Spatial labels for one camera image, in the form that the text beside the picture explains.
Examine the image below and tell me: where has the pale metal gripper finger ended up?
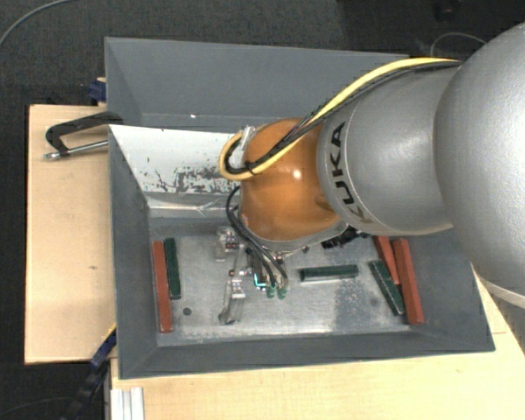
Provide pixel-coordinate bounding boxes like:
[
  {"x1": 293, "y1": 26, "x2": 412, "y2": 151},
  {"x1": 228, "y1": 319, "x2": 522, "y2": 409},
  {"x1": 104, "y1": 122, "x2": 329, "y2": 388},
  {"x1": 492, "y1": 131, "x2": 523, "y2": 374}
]
[
  {"x1": 214, "y1": 227, "x2": 239, "y2": 263},
  {"x1": 218, "y1": 277, "x2": 248, "y2": 326}
]

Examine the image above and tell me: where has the grey metal bin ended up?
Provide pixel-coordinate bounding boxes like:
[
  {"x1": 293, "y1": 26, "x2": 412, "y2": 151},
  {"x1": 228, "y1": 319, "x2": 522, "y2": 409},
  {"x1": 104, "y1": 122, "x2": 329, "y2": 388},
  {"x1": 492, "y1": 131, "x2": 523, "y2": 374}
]
[{"x1": 103, "y1": 36, "x2": 496, "y2": 380}]

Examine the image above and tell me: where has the dark green flat block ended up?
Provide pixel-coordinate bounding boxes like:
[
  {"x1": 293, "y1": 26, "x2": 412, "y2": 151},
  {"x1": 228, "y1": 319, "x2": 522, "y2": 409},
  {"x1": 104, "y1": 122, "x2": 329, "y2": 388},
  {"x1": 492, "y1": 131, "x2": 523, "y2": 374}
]
[
  {"x1": 163, "y1": 236, "x2": 183, "y2": 301},
  {"x1": 298, "y1": 264, "x2": 361, "y2": 284},
  {"x1": 367, "y1": 259, "x2": 407, "y2": 317}
]

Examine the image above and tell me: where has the red-brown flat block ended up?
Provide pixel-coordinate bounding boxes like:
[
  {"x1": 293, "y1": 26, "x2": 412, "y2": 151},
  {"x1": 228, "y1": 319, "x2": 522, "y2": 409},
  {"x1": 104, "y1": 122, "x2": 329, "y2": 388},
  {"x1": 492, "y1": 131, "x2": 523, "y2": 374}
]
[
  {"x1": 390, "y1": 238, "x2": 426, "y2": 326},
  {"x1": 151, "y1": 240, "x2": 175, "y2": 334},
  {"x1": 372, "y1": 234, "x2": 402, "y2": 286}
]

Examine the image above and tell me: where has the pale brown flat board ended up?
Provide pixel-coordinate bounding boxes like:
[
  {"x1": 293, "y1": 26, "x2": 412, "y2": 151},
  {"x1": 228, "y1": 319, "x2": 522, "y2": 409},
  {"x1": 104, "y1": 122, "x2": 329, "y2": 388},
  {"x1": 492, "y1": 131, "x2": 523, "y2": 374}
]
[{"x1": 24, "y1": 103, "x2": 120, "y2": 365}]

